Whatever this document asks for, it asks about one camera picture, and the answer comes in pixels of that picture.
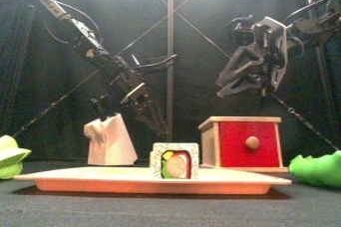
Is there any white toy knife block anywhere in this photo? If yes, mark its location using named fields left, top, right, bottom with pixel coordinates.
left=83, top=113, right=141, bottom=167

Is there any black toy knife handle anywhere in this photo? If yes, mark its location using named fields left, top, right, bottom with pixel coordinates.
left=90, top=97, right=109, bottom=122
left=101, top=94, right=121, bottom=119

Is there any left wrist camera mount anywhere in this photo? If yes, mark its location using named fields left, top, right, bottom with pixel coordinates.
left=130, top=53, right=178, bottom=74

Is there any light green toy lettuce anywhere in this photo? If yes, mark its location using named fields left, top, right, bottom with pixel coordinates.
left=0, top=134, right=34, bottom=181

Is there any bright green toy vegetable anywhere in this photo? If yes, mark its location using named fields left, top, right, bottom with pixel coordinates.
left=288, top=149, right=341, bottom=189

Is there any wooden box with red drawer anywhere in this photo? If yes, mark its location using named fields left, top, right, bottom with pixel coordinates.
left=197, top=115, right=290, bottom=173

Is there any white toy sushi roll piece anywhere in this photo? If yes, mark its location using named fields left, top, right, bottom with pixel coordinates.
left=150, top=141, right=201, bottom=180

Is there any cream rectangular plate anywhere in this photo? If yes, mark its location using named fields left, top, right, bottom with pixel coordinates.
left=12, top=166, right=293, bottom=196

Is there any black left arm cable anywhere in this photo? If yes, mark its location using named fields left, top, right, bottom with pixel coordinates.
left=43, top=0, right=103, bottom=46

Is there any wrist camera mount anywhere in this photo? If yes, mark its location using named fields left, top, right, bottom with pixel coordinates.
left=228, top=15, right=261, bottom=48
left=130, top=53, right=178, bottom=74

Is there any grey vertical frame pole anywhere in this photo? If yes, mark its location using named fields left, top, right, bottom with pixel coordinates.
left=166, top=0, right=175, bottom=140

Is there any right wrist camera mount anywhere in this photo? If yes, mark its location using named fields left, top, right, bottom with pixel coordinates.
left=228, top=15, right=261, bottom=48

